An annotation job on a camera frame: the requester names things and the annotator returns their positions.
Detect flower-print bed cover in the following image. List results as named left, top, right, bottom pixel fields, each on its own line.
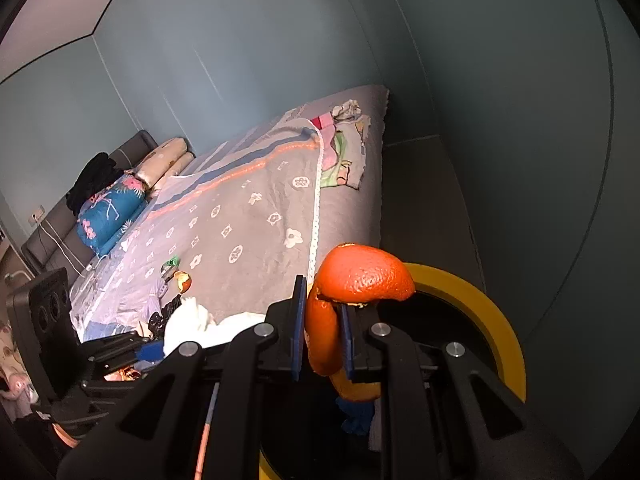
left=70, top=115, right=326, bottom=343

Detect white charger cable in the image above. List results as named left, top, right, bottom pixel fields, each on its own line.
left=41, top=219, right=101, bottom=273

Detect orange snack wrapper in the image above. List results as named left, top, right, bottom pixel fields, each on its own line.
left=102, top=364, right=148, bottom=382

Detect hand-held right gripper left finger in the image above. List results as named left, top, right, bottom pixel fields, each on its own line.
left=57, top=275, right=307, bottom=480

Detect blue rubber gloves bundle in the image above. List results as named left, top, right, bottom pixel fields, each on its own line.
left=335, top=395, right=377, bottom=437

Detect black clothing pile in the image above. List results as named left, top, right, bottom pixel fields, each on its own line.
left=65, top=152, right=132, bottom=216

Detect large orange peel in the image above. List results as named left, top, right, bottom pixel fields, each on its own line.
left=305, top=242, right=417, bottom=403

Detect short white knotted bag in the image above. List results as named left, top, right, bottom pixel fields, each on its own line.
left=162, top=295, right=267, bottom=357

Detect blue floral folded quilt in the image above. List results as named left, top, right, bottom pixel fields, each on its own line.
left=76, top=172, right=151, bottom=257

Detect yellow trash bin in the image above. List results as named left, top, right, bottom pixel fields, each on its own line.
left=259, top=262, right=527, bottom=480

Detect black plastic bag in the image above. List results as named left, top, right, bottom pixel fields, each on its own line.
left=147, top=294, right=183, bottom=341

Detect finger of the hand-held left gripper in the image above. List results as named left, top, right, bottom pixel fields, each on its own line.
left=80, top=331, right=166, bottom=363
left=80, top=360, right=151, bottom=401

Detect grey upholstered headboard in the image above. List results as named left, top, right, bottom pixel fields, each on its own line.
left=20, top=130, right=157, bottom=273

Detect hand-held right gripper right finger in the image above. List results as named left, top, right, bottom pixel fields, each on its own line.
left=341, top=305, right=583, bottom=480

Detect colourful cartoon cloth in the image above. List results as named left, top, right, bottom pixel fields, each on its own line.
left=310, top=99, right=372, bottom=191

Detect beige stacked pillows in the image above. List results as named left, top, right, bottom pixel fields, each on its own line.
left=137, top=137, right=196, bottom=194

